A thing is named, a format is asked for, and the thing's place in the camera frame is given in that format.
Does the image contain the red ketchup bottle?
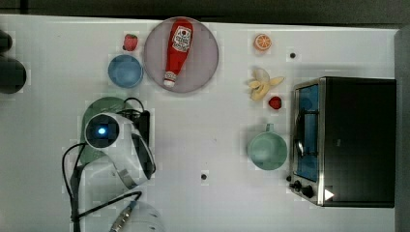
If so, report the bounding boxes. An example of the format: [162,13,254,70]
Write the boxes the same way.
[163,18,193,88]

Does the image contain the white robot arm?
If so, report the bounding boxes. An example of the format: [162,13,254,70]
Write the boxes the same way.
[71,112,156,232]

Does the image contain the black cable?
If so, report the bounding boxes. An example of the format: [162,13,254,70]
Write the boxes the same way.
[61,97,145,232]

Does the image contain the red toy strawberry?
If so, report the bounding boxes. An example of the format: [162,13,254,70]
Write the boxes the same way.
[268,97,281,109]
[123,34,138,51]

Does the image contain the dark cylindrical object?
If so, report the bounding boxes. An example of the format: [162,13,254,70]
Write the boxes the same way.
[0,31,27,94]

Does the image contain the grey round plate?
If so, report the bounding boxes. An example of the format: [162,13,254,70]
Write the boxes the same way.
[143,16,219,93]

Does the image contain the green mug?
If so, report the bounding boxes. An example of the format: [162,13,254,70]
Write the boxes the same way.
[247,124,287,171]

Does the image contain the black toaster oven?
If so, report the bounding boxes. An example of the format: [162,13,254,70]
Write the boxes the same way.
[287,76,396,208]

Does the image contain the peeled toy banana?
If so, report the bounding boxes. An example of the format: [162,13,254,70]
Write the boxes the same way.
[248,68,285,101]

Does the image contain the orange slice toy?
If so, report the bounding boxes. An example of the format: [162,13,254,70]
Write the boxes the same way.
[253,34,272,51]

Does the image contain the blue small bowl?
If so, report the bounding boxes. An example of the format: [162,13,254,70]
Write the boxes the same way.
[107,54,144,88]

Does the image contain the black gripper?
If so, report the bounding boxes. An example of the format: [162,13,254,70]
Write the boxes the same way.
[118,109,151,144]

